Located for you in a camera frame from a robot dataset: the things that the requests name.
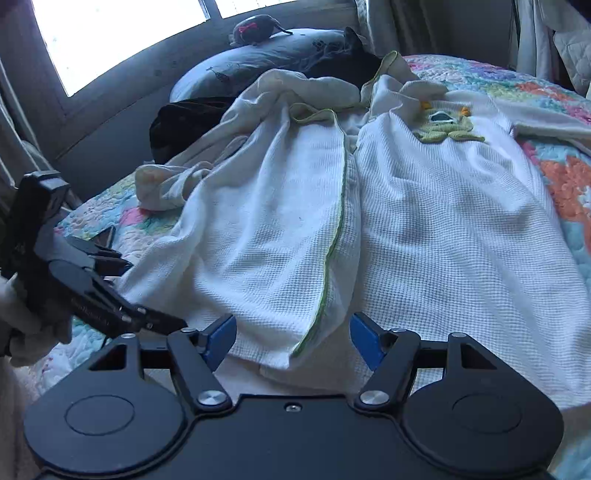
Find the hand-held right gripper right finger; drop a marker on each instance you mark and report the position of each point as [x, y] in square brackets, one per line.
[367, 341]

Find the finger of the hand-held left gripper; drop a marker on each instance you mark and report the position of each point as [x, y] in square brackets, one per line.
[138, 321]
[108, 265]

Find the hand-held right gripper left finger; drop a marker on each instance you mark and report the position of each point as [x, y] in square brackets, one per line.
[221, 341]

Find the white waffle robe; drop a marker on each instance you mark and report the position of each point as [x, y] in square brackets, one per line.
[415, 230]

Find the person's left hand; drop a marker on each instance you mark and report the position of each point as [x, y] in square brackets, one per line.
[32, 332]

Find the beige curtain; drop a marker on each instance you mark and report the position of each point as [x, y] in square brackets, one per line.
[18, 138]
[374, 23]

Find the black garment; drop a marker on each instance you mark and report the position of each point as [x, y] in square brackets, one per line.
[184, 120]

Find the window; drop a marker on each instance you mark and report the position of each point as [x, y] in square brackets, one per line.
[115, 37]

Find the pale blue cat print pillow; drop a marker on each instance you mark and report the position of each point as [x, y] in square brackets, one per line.
[258, 60]

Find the floral quilted bedspread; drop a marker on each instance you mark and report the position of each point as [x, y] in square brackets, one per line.
[568, 184]

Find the grey plush toy pink bow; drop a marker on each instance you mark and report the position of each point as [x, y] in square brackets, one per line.
[254, 30]

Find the white quilted jacket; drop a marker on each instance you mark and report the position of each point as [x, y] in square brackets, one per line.
[572, 46]

